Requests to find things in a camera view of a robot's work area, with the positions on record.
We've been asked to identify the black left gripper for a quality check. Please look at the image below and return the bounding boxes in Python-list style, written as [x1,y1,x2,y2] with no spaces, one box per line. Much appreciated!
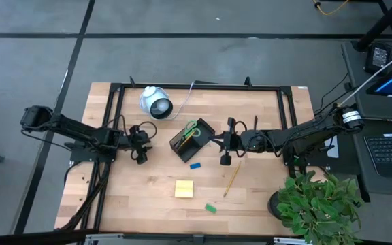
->
[127,124,154,165]

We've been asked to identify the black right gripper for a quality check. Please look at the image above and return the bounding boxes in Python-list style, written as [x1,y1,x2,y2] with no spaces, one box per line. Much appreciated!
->
[208,117,268,167]

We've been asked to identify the yellow pencil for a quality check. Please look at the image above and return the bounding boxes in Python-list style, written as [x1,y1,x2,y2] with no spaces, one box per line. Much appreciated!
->
[176,128,197,150]
[223,160,242,198]

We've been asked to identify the green handled scissors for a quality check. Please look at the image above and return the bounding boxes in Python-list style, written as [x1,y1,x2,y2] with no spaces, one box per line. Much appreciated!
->
[174,119,202,148]

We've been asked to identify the yellow sticky note pad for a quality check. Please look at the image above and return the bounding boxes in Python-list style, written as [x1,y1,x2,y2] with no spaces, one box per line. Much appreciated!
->
[174,180,195,199]

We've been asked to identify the black mesh desk organizer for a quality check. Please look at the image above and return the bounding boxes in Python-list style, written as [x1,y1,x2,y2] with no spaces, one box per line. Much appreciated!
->
[169,118,216,163]

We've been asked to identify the black plant pot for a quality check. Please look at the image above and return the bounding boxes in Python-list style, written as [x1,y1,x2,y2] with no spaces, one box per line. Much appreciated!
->
[267,190,285,221]

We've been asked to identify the white paper sheet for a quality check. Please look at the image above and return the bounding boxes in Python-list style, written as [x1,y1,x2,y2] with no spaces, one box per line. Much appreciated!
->
[325,135,340,159]

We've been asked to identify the green artificial plant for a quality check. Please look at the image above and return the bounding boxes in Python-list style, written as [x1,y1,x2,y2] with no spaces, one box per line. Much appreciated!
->
[276,169,365,245]

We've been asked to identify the open laptop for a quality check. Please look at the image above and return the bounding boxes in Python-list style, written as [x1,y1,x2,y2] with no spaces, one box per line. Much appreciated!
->
[340,39,392,198]

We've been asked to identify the black laptop keyboard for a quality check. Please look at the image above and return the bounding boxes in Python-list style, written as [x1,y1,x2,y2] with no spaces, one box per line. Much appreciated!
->
[363,133,392,180]

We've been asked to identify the black power adapter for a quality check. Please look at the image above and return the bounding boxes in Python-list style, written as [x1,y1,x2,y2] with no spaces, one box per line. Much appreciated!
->
[364,41,392,74]

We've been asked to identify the white spherical camera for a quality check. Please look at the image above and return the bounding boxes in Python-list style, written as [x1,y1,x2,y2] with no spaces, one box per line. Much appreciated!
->
[139,86,174,120]

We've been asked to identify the white lamp cable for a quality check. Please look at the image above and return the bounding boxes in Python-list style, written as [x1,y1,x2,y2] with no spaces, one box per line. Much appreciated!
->
[168,80,196,120]

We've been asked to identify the black table frame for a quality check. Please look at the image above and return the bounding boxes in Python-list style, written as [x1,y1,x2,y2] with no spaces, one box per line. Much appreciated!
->
[59,76,302,244]

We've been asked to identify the black cable bundle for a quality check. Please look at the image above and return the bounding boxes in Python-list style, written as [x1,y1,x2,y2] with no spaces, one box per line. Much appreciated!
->
[59,161,112,232]

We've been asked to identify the silver aluminium bracket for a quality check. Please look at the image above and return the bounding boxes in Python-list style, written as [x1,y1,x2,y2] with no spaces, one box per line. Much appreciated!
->
[272,237,308,245]
[84,233,125,245]

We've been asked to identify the yellow cable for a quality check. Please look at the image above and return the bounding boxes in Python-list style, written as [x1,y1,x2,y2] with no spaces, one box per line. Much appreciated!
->
[313,0,350,16]

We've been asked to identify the thin white cable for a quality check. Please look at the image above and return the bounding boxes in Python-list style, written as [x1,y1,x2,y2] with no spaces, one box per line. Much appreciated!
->
[338,44,392,107]

